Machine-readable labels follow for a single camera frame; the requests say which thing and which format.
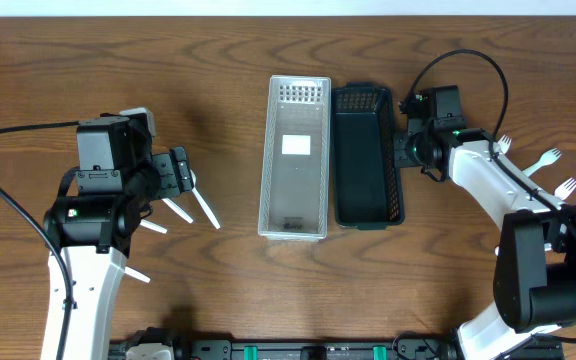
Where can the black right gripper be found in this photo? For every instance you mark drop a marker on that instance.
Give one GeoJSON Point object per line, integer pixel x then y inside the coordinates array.
{"type": "Point", "coordinates": [400, 150]}

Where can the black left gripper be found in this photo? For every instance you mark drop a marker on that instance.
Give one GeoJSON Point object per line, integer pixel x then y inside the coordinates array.
{"type": "Point", "coordinates": [174, 172]}

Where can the dark green plastic basket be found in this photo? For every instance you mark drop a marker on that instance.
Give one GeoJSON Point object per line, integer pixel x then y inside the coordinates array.
{"type": "Point", "coordinates": [367, 185]}

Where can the white plastic spoon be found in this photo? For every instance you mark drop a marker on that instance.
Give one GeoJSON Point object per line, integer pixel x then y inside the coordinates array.
{"type": "Point", "coordinates": [152, 226]}
{"type": "Point", "coordinates": [203, 204]}
{"type": "Point", "coordinates": [135, 274]}
{"type": "Point", "coordinates": [178, 210]}

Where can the white plastic fork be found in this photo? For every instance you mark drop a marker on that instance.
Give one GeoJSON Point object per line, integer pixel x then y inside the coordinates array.
{"type": "Point", "coordinates": [547, 158]}
{"type": "Point", "coordinates": [564, 190]}
{"type": "Point", "coordinates": [504, 143]}

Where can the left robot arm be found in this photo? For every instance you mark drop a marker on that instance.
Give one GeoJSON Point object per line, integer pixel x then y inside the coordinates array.
{"type": "Point", "coordinates": [97, 209]}

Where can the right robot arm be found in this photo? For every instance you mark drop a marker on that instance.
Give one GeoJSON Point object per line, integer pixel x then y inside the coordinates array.
{"type": "Point", "coordinates": [534, 283]}

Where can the clear white plastic basket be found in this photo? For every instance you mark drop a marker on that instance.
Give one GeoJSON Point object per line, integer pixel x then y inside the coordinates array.
{"type": "Point", "coordinates": [294, 193]}

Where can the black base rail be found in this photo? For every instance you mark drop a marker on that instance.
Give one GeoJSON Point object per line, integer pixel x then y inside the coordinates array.
{"type": "Point", "coordinates": [160, 343]}

